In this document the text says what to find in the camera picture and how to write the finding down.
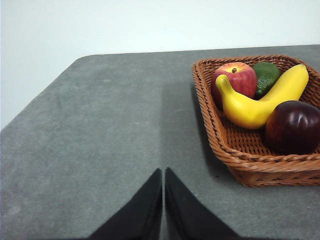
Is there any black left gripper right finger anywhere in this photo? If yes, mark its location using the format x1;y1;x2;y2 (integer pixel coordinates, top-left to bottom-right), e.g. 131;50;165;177
164;166;239;240

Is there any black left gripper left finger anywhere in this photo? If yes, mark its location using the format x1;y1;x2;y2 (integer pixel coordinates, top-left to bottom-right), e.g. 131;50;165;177
88;167;164;240

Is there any dark red plum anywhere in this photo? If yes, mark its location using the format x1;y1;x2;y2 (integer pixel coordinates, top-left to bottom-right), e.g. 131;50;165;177
264;99;320;156

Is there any brown wicker basket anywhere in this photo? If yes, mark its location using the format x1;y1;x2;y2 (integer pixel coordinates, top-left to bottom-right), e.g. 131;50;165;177
191;54;320;188

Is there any yellow banana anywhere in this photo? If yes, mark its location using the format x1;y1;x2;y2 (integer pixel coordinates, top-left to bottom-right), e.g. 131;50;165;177
215;63;310;130

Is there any red apple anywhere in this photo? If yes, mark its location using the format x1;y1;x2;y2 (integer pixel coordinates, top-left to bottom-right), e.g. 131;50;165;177
211;61;258;111

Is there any green avocado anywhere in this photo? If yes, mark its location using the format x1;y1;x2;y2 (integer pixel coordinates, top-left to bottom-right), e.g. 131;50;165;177
251;61;283;101

